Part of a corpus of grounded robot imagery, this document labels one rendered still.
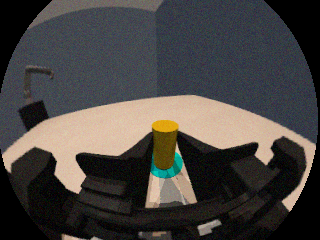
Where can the yellow cylinder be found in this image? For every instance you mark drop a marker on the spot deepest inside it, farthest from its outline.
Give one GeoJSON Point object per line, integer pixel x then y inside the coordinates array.
{"type": "Point", "coordinates": [165, 133]}

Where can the cyan circle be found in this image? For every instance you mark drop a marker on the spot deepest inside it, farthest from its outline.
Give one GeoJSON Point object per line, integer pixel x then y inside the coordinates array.
{"type": "Point", "coordinates": [170, 172]}

